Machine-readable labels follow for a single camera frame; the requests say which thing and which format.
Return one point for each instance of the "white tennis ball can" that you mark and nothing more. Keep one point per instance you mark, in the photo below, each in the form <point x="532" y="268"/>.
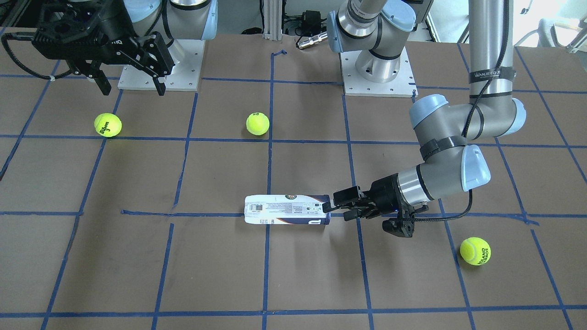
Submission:
<point x="286" y="209"/>

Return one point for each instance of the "tennis ball middle grid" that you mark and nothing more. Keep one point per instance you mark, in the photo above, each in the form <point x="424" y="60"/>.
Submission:
<point x="257" y="123"/>

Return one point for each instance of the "tennis ball near base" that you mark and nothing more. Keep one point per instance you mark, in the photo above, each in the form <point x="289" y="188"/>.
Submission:
<point x="475" y="251"/>

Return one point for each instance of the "aluminium frame post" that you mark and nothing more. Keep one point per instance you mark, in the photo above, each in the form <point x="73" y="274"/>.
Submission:
<point x="272" y="19"/>

